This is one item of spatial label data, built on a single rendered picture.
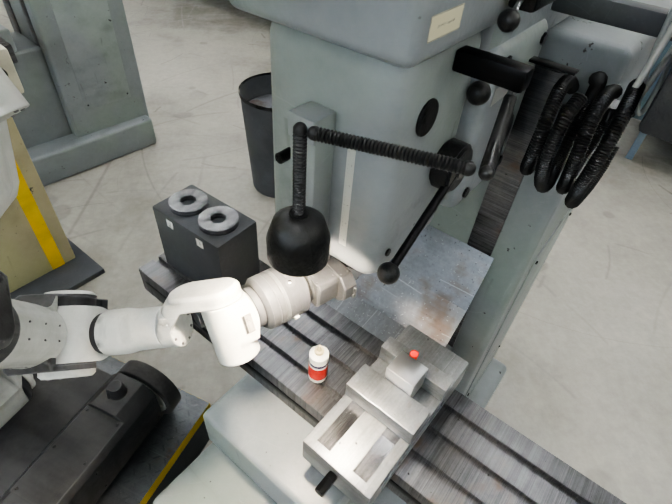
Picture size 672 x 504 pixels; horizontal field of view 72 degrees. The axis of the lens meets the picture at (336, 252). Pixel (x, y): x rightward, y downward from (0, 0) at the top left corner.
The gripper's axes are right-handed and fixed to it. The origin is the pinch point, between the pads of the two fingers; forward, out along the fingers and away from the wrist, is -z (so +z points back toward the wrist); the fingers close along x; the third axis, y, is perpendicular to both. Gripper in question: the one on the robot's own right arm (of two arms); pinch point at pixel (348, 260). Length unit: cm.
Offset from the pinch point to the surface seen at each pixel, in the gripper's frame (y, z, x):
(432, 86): -35.4, 0.9, -10.4
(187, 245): 19.0, 14.8, 38.4
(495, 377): 102, -81, -9
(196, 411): 84, 23, 35
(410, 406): 20.6, -0.7, -20.4
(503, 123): -35.5, 0.8, -19.8
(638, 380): 121, -150, -45
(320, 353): 22.2, 5.3, -1.2
